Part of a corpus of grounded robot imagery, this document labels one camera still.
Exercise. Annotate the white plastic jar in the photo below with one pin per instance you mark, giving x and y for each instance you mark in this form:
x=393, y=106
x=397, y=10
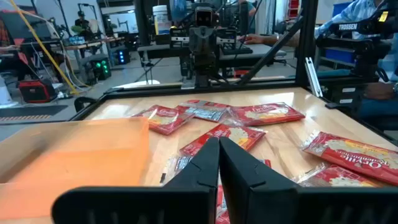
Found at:
x=161, y=18

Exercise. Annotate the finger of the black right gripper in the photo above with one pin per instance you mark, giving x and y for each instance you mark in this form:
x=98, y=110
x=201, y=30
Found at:
x=211, y=40
x=196, y=40

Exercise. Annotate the wooden workbench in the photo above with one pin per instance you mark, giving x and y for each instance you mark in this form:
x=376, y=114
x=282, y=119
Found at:
x=90, y=43

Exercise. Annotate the silver metal bracket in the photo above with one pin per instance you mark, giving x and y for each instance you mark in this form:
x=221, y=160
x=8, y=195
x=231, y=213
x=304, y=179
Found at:
x=312, y=77

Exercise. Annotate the blue storage bin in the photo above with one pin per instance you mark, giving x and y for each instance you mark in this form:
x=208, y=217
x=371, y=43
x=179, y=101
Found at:
x=339, y=55

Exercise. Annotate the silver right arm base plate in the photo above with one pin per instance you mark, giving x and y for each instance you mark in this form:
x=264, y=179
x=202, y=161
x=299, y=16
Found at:
x=188, y=83

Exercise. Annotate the black floor mat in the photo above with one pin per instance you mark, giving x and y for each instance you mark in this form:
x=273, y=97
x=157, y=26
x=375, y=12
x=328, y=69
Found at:
x=31, y=110

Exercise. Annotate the grey desk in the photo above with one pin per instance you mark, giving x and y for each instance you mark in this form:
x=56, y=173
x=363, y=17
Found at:
x=264, y=53
x=161, y=51

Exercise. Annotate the black box blue lights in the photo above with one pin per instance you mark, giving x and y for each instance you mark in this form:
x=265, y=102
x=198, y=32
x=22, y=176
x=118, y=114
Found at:
x=122, y=56

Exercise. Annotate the white plastic container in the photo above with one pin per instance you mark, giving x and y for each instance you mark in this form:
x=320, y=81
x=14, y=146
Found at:
x=4, y=93

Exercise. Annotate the black keyboard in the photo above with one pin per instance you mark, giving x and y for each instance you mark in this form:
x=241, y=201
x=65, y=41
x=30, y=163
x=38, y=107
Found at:
x=237, y=49

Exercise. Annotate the red popcorn bag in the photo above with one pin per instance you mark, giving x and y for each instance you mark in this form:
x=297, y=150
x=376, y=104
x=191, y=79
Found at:
x=205, y=112
x=335, y=181
x=357, y=155
x=239, y=135
x=164, y=119
x=178, y=163
x=221, y=202
x=267, y=113

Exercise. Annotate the black metal table frame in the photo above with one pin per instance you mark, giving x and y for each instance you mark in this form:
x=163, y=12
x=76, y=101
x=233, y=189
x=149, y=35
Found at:
x=248, y=87

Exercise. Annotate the red black equipment case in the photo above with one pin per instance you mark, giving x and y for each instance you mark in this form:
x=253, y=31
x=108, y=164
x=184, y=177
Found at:
x=34, y=91

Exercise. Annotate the black box white labels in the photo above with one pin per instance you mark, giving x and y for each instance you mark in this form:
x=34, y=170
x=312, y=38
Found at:
x=345, y=93

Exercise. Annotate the red drawer cabinet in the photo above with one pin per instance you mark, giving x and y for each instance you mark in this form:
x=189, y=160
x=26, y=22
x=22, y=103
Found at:
x=293, y=7

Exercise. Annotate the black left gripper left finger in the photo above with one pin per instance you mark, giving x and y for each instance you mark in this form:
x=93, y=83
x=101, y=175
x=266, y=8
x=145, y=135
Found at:
x=186, y=205

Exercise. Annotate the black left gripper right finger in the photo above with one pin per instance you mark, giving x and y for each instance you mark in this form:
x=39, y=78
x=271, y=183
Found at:
x=264, y=205

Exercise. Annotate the person's forearm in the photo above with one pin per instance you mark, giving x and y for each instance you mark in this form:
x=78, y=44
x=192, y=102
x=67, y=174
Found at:
x=284, y=39

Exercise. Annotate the person's hand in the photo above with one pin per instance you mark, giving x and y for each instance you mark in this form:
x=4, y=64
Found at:
x=377, y=90
x=253, y=39

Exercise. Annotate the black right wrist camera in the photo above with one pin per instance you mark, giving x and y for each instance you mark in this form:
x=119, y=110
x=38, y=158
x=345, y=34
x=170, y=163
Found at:
x=204, y=17

